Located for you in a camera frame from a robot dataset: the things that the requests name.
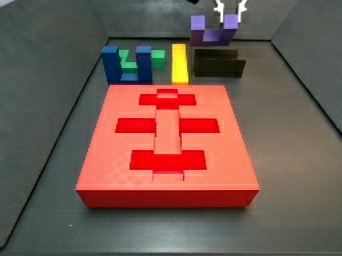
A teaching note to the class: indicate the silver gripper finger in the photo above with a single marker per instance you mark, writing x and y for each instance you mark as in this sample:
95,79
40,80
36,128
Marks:
219,10
242,9

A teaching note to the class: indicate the purple U-shaped block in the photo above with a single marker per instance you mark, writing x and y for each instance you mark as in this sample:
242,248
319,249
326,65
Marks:
213,36

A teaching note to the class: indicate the black angled fixture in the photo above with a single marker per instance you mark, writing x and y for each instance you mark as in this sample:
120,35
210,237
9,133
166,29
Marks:
218,63

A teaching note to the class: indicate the red insertion board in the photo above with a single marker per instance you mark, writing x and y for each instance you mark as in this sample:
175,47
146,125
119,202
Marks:
167,150

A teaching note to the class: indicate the yellow long bar block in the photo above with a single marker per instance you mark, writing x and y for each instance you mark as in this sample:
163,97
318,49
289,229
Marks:
179,70

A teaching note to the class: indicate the green S-shaped block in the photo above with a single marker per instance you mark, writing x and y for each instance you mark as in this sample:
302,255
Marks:
130,66

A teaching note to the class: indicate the blue U-shaped block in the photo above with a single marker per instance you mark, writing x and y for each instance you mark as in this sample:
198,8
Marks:
112,67

